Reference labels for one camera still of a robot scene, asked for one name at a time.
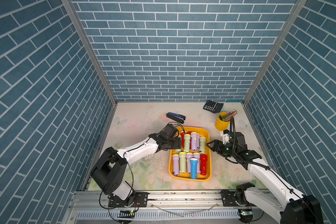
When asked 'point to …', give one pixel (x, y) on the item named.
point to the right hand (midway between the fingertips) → (211, 146)
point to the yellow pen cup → (220, 125)
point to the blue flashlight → (193, 168)
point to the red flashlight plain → (203, 160)
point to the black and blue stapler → (178, 118)
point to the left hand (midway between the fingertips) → (181, 145)
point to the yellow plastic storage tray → (203, 131)
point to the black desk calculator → (213, 107)
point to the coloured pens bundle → (233, 113)
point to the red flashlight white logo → (182, 135)
